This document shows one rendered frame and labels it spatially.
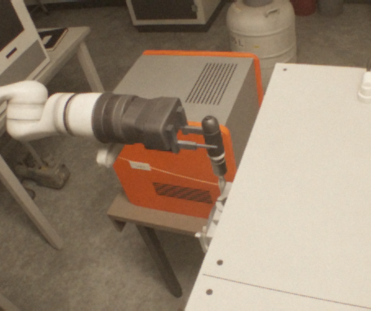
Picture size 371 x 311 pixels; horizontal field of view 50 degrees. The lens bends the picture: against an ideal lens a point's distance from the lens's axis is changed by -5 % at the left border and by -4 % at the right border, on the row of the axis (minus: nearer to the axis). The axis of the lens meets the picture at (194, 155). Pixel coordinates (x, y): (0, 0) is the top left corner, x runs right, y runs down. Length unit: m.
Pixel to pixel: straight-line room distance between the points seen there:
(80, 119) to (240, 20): 2.17
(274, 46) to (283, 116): 2.18
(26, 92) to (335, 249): 0.53
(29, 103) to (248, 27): 2.11
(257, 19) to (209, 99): 1.57
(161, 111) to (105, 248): 1.83
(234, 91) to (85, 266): 1.48
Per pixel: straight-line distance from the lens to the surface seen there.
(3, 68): 1.95
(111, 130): 0.60
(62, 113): 0.65
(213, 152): 0.58
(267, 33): 2.70
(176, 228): 1.41
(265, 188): 0.51
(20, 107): 0.72
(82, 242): 2.45
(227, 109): 1.12
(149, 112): 0.58
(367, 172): 0.53
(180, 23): 3.93
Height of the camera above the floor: 1.83
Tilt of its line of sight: 44 degrees down
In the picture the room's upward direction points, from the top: 15 degrees counter-clockwise
